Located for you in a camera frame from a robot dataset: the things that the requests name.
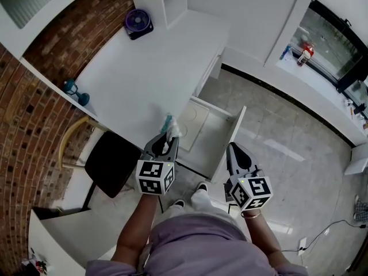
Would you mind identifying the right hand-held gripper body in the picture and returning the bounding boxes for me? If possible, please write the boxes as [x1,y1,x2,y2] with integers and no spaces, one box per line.
[224,167,273,213]

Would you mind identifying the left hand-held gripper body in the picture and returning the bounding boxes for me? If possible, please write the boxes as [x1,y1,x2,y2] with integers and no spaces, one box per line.
[135,150,177,197]

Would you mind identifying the white teal item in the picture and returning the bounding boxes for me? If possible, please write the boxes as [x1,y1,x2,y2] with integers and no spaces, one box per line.
[159,113,183,141]

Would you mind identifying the white drawer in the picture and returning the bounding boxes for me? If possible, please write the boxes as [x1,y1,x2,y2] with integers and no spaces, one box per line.
[174,95,247,181]

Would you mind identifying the person's left forearm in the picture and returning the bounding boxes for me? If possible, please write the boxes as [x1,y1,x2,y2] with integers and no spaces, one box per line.
[110,193,162,267]

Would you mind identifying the person's right forearm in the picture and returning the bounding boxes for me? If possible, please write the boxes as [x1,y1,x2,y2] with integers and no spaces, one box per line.
[240,208,289,267]

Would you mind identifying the flower patterned item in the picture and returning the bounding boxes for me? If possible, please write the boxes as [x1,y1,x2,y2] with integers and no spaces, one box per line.
[20,247,49,276]

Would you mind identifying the white board with round cutouts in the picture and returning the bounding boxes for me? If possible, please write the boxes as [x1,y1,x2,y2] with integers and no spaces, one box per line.
[178,99,210,152]

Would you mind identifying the black chair with wooden back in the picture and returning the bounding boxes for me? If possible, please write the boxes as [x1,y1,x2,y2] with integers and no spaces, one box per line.
[58,115,143,210]

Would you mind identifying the person's white trousers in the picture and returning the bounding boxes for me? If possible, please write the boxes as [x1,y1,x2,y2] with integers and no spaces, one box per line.
[160,189,234,227]

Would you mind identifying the white desk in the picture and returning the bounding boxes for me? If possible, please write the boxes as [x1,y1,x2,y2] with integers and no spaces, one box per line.
[62,9,231,152]

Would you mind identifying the person's purple shirt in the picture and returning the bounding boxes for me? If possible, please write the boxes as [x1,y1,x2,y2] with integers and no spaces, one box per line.
[85,213,310,276]

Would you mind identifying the teal lantern lamp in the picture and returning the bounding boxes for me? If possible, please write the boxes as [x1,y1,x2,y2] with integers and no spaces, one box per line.
[63,78,91,107]

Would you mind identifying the white low cabinet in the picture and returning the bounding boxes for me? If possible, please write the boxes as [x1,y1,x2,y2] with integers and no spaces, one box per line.
[26,206,123,276]

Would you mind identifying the white box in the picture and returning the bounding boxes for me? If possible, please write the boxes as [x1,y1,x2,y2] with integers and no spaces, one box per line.
[344,146,368,176]

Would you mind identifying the blue bottle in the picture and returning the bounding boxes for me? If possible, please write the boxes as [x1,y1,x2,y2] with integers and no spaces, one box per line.
[279,45,292,61]

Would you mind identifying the red white bottle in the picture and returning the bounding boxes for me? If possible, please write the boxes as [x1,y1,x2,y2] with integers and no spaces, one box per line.
[297,40,316,68]

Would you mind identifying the purple desk fan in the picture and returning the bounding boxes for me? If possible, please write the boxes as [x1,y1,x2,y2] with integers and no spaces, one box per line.
[124,8,155,41]

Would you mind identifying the white open shelf unit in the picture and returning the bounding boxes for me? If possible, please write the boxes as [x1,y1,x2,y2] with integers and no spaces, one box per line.
[127,0,189,30]

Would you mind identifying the thin gold bracelet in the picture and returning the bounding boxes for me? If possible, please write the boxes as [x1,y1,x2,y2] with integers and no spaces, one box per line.
[240,209,263,220]

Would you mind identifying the black floor cable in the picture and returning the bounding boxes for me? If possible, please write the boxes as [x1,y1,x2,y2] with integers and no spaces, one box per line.
[281,219,368,253]

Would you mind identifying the black window frame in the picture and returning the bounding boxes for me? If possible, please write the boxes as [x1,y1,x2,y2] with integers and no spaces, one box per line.
[290,0,368,94]

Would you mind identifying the white wall cabinet glass door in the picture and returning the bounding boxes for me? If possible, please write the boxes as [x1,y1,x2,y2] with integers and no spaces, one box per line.
[0,0,105,60]

